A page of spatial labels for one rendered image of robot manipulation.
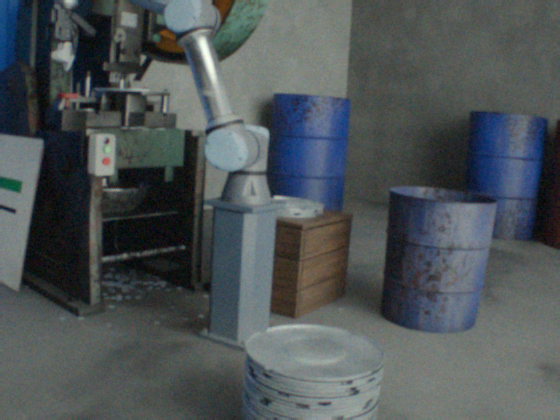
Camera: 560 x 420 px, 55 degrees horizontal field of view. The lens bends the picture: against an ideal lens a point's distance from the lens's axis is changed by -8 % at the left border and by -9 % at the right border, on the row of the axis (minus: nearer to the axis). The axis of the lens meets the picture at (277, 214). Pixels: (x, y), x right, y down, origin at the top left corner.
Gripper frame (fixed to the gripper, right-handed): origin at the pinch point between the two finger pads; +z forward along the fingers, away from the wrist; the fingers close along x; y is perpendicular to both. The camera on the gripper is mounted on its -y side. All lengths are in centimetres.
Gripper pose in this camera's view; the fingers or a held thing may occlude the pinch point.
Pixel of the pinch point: (68, 66)
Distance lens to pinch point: 201.4
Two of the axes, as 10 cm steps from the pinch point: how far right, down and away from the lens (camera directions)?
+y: -6.5, 0.8, -7.5
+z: -0.7, 9.8, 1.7
